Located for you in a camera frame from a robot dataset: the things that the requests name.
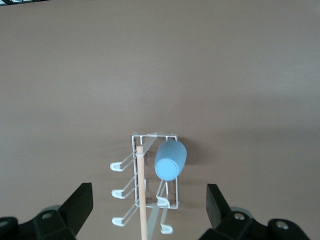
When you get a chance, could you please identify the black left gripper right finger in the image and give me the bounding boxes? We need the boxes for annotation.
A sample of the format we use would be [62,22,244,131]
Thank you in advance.
[199,183,310,240]

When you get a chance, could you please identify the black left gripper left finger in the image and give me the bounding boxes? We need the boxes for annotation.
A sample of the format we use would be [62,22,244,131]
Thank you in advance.
[0,182,94,240]

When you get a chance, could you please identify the blue plastic cup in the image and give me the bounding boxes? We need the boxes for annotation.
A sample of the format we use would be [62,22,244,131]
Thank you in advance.
[154,139,188,182]

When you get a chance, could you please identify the brown table cover sheet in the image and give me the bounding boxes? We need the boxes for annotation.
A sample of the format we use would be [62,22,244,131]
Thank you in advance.
[0,0,320,240]

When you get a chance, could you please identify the white wire cup rack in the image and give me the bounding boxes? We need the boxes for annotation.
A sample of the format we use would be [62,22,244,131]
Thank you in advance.
[109,129,181,240]

